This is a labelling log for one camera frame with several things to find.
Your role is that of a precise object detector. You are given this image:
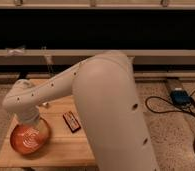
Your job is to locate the orange ceramic bowl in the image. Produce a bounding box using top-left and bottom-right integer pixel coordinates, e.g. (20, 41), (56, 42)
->
(10, 118), (51, 155)

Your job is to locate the dark red rectangular box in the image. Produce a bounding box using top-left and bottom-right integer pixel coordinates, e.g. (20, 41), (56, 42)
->
(63, 111), (81, 133)

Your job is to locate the blue power adapter box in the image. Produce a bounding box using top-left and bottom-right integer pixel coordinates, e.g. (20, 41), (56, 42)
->
(170, 90), (190, 106)

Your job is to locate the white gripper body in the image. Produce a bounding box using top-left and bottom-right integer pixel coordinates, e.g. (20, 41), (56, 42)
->
(17, 113), (40, 126)

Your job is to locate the black cable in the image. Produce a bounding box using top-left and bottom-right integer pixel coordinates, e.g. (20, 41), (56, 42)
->
(144, 79), (195, 168)

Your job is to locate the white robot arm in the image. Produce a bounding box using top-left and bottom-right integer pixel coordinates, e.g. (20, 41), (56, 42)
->
(3, 51), (160, 171)

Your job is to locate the white crumpled object on ledge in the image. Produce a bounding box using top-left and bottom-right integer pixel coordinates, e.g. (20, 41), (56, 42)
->
(6, 47), (26, 56)

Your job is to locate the wooden table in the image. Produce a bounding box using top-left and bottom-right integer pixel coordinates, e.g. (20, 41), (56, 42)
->
(0, 78), (98, 169)

